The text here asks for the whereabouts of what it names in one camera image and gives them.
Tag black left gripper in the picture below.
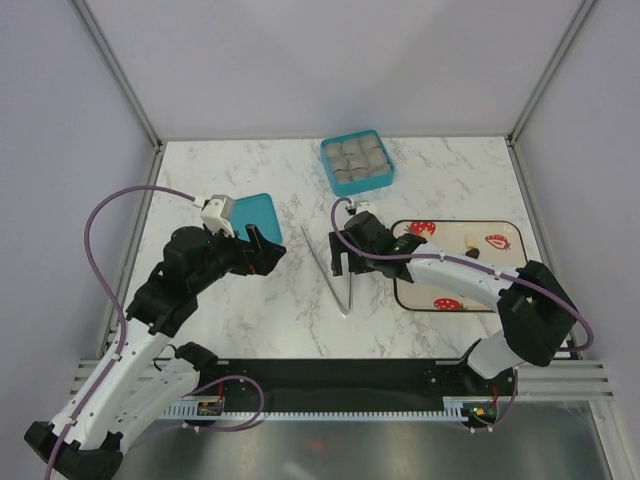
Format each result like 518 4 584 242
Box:
190 223 285 293

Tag metal tongs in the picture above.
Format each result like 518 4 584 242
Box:
299 224 354 317

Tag cream square chocolate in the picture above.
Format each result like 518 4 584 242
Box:
465 237 477 251

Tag dark round chocolate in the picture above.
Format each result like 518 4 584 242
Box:
466 248 480 259

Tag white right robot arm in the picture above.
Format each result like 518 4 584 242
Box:
333 211 577 395

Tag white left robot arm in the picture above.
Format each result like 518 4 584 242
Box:
25 224 286 479

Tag teal chocolate box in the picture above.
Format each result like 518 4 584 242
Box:
320 129 396 197

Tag teal box lid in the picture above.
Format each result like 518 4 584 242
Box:
231 193 282 244

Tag strawberry print tray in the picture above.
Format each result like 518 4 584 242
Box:
392 219 528 313

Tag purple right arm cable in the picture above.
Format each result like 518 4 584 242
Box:
331 197 596 351

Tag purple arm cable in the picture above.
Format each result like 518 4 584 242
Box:
44 185 201 476
331 197 596 351

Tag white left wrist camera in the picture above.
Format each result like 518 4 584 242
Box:
200 195 235 238

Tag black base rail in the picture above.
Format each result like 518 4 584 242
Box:
209 359 514 411

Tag white slotted cable duct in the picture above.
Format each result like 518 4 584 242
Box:
159 397 495 422

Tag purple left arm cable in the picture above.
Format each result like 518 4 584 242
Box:
44 185 201 476

